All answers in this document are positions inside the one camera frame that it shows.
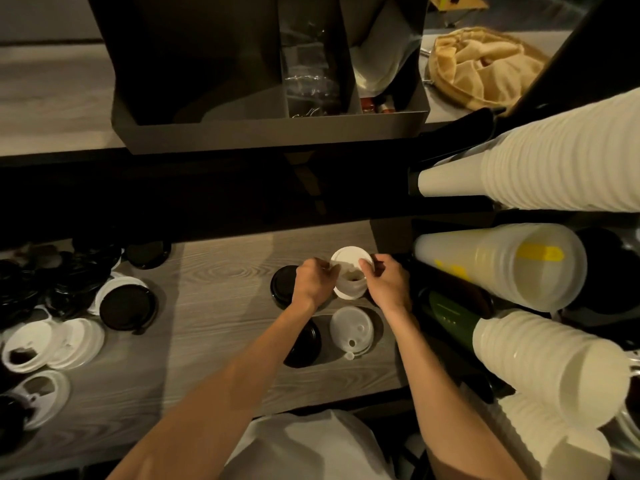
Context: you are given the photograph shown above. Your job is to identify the person's right hand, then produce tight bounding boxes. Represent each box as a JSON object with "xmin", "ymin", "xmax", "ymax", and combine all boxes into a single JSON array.
[{"xmin": 358, "ymin": 253, "xmax": 413, "ymax": 317}]

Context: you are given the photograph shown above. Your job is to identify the person's left hand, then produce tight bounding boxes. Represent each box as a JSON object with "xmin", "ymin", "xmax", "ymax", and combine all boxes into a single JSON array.
[{"xmin": 291, "ymin": 258, "xmax": 342, "ymax": 314}]

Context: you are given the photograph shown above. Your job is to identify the black cup lid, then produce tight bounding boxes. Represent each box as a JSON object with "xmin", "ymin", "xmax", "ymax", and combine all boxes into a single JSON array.
[
  {"xmin": 269, "ymin": 265, "xmax": 300, "ymax": 311},
  {"xmin": 283, "ymin": 318, "xmax": 323, "ymax": 369}
]

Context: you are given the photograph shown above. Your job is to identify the stack of white lids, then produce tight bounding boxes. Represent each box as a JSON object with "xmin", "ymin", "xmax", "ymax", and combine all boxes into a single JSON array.
[{"xmin": 329, "ymin": 246, "xmax": 376, "ymax": 301}]

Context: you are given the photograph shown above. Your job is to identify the clear plastic lids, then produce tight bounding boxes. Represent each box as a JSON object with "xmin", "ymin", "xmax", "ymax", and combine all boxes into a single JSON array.
[{"xmin": 329, "ymin": 305, "xmax": 375, "ymax": 361}]

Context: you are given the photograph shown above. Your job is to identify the dark metal organizer box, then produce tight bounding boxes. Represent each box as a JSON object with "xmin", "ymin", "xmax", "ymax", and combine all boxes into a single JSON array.
[{"xmin": 85, "ymin": 0, "xmax": 431, "ymax": 155}]

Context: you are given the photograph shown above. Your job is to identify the pile of mixed cup lids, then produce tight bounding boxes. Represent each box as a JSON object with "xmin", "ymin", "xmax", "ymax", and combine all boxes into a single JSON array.
[{"xmin": 0, "ymin": 237, "xmax": 173, "ymax": 445}]

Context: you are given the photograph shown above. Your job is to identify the person's left forearm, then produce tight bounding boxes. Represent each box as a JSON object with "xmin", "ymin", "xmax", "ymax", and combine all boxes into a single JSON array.
[{"xmin": 107, "ymin": 302, "xmax": 321, "ymax": 480}]

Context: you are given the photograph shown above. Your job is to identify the person's right forearm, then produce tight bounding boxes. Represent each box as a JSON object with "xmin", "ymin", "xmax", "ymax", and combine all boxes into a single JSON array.
[{"xmin": 389, "ymin": 307, "xmax": 529, "ymax": 480}]

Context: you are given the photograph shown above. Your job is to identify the translucent yellow print cup stack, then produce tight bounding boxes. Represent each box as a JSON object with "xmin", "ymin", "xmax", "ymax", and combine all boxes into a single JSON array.
[{"xmin": 413, "ymin": 223, "xmax": 589, "ymax": 313}]

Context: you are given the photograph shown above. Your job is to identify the white paper cup stack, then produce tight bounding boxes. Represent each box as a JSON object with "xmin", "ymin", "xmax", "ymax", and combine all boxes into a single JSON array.
[{"xmin": 409, "ymin": 87, "xmax": 640, "ymax": 213}]

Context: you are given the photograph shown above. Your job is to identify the white shirt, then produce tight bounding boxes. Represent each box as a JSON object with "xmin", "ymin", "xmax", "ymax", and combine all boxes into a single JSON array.
[{"xmin": 219, "ymin": 409, "xmax": 396, "ymax": 480}]

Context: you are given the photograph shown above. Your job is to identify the small red packet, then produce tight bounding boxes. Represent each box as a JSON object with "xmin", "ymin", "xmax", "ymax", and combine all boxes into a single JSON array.
[{"xmin": 361, "ymin": 96, "xmax": 396, "ymax": 115}]

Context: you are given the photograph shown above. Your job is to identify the clear plastic bag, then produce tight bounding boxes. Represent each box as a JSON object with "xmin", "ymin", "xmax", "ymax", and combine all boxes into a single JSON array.
[{"xmin": 279, "ymin": 14, "xmax": 343, "ymax": 118}]

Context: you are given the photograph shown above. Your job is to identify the grey foil pouch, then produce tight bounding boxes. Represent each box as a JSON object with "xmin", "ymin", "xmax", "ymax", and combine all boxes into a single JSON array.
[{"xmin": 349, "ymin": 0, "xmax": 423, "ymax": 93}]

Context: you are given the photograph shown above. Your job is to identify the tan crumpled paper bundle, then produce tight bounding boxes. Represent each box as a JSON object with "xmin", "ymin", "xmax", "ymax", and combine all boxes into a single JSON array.
[{"xmin": 427, "ymin": 27, "xmax": 551, "ymax": 111}]

